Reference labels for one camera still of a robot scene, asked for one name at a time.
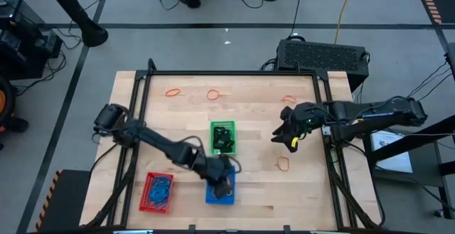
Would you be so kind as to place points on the black caster wheel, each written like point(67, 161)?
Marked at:
point(439, 213)

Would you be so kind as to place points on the orange black wheeled device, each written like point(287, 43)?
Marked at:
point(5, 102)

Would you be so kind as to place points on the black pole stand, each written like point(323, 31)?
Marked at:
point(93, 33)

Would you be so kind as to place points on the white paper sheet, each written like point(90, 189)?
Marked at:
point(398, 163)

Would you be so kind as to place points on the silver arm base bracket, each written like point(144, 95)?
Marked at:
point(326, 131)

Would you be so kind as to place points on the black rubber band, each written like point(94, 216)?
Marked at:
point(218, 145)
point(227, 143)
point(215, 134)
point(227, 131)
point(225, 150)

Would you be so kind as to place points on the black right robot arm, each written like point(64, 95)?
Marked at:
point(373, 115)

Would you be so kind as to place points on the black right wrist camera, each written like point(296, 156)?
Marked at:
point(286, 113)

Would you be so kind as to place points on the green plastic basket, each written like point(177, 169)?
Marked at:
point(213, 123)

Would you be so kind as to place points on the black table clamp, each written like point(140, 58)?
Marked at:
point(192, 229)
point(287, 229)

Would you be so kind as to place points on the yellow tag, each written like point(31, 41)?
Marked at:
point(294, 142)

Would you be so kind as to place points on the black metal stand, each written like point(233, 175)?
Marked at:
point(412, 143)

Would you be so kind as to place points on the red plastic basket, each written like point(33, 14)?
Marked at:
point(144, 205)

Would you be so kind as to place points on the blue plastic basket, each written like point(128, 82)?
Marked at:
point(209, 200)

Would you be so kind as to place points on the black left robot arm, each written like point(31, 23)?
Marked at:
point(160, 143)

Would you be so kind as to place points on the black perforated computer case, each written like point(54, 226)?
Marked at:
point(320, 56)

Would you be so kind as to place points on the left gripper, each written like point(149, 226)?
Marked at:
point(218, 170)

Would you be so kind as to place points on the silver edge plate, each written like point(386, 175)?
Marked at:
point(133, 232)

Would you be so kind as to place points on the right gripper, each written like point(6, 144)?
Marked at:
point(305, 118)

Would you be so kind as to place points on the black equipment stack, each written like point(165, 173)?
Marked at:
point(21, 49)

